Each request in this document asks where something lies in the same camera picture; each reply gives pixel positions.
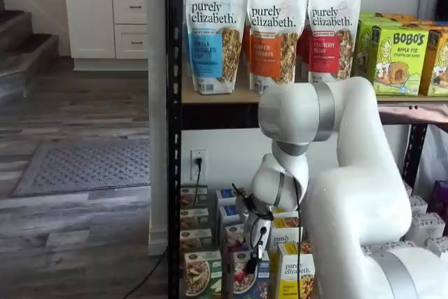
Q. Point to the grey patterned floor mat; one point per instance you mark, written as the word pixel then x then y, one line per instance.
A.
pixel 84 167

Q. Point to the white cabinet door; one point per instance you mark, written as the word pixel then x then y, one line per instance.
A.
pixel 89 22

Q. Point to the white plastic bag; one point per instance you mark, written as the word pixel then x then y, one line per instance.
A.
pixel 434 159

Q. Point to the clear plastic bin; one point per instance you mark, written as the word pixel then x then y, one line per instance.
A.
pixel 15 90

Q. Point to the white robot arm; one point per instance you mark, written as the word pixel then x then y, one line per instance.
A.
pixel 350 190

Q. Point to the light wooden shelf board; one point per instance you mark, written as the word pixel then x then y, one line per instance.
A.
pixel 224 98

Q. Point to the orange label granola bag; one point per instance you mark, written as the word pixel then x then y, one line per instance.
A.
pixel 246 47
pixel 276 33

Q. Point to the black metal shelving rack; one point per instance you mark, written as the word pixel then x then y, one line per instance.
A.
pixel 174 138

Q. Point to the blue Flax Plus oatmeal box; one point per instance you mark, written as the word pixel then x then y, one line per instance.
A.
pixel 229 212
pixel 260 283
pixel 225 196
pixel 232 234

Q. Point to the yellow banana nut oatmeal box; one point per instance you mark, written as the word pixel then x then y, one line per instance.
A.
pixel 288 274
pixel 284 234
pixel 285 211

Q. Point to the red label granola bag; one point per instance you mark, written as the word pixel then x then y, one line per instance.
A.
pixel 302 47
pixel 332 33

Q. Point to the white wall outlet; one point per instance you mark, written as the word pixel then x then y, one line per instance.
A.
pixel 203 173

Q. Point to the green apple cinnamon oatmeal box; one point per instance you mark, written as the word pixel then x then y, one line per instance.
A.
pixel 203 274
pixel 194 196
pixel 196 239
pixel 194 218

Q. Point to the blue label granola bag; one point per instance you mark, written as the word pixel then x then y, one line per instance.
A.
pixel 213 33

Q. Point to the white kitchen cabinet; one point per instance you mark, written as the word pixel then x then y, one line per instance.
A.
pixel 91 62

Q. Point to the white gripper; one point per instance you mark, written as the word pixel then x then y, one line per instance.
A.
pixel 252 230

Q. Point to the green Bobo's apple pie box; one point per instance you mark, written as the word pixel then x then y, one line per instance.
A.
pixel 368 15
pixel 362 43
pixel 402 57

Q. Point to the yellow Bobo's snack box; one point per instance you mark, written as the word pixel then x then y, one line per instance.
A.
pixel 435 64
pixel 423 25

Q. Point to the dark wooden staircase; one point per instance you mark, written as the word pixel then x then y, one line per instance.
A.
pixel 28 47

